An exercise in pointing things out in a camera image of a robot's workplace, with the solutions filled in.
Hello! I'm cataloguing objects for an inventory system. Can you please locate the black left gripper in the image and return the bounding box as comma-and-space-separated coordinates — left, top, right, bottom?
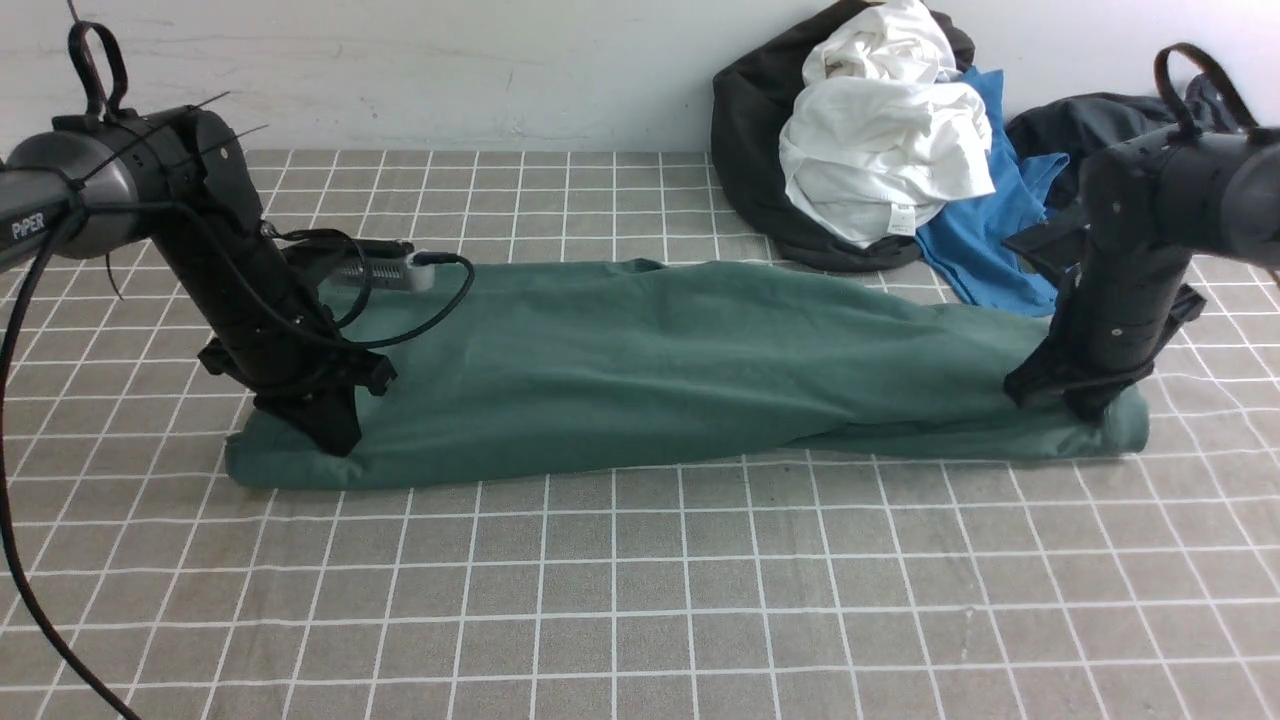
198, 334, 398, 457

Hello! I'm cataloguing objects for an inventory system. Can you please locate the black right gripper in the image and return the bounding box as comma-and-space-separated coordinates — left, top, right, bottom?
1004, 284, 1206, 421

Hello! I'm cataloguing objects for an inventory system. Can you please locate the green long-sleeved shirt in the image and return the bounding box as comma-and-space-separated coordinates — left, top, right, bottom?
225, 260, 1149, 491

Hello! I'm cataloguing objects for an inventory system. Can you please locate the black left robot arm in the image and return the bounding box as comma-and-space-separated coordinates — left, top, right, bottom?
1, 106, 396, 457

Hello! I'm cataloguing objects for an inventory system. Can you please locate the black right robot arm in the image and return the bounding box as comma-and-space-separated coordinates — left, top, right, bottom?
1004, 128, 1279, 421

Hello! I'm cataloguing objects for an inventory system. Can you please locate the blue crumpled shirt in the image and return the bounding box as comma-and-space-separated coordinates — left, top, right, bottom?
916, 68, 1069, 316

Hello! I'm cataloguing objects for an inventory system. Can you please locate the white crumpled shirt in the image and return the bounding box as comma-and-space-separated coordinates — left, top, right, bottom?
780, 1, 995, 249

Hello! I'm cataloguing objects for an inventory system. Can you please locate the dark grey crumpled garment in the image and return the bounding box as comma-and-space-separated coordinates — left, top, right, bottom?
1005, 73, 1257, 217

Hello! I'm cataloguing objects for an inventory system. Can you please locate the black crumpled garment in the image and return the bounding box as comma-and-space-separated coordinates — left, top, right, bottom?
710, 1, 977, 273

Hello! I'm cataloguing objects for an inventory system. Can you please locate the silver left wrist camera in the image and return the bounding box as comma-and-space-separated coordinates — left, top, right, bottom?
326, 249, 436, 293

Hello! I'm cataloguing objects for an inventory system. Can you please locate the black right camera cable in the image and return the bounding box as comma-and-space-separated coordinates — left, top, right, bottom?
1153, 42, 1261, 136

